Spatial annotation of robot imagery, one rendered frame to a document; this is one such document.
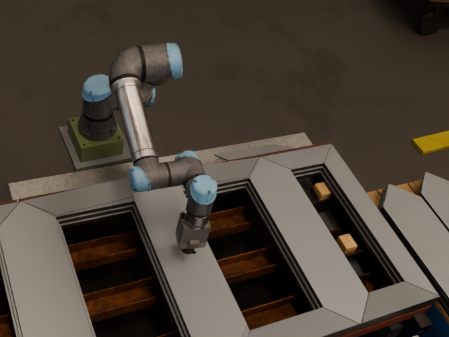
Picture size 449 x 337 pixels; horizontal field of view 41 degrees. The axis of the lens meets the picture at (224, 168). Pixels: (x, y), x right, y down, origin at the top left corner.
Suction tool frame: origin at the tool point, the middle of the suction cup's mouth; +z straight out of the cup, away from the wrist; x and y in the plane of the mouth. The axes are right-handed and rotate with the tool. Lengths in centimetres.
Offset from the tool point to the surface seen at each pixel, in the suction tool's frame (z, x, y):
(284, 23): 90, 262, 137
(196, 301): 3.7, -16.8, 0.3
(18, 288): 4, -8, -51
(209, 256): 3.7, -1.0, 7.7
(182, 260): 3.7, -1.8, -1.6
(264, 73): 90, 200, 104
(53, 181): 22, 49, -40
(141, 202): 3.7, 22.3, -11.4
